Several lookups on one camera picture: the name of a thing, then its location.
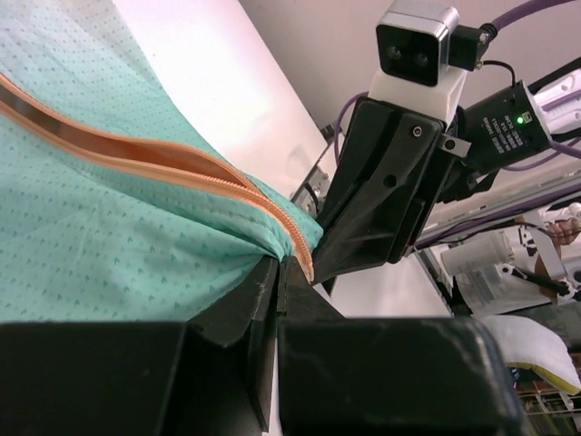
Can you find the orange and teal zip jacket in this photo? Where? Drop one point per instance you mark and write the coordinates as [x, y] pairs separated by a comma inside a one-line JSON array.
[[113, 207]]

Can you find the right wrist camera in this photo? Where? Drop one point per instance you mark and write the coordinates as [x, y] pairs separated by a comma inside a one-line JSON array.
[[425, 55]]

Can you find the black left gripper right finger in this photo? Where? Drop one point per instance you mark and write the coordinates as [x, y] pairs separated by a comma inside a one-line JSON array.
[[386, 376]]

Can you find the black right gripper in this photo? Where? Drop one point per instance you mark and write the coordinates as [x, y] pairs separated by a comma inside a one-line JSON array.
[[393, 169]]

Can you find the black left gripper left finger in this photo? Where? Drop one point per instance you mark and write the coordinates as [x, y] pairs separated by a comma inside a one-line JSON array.
[[211, 375]]

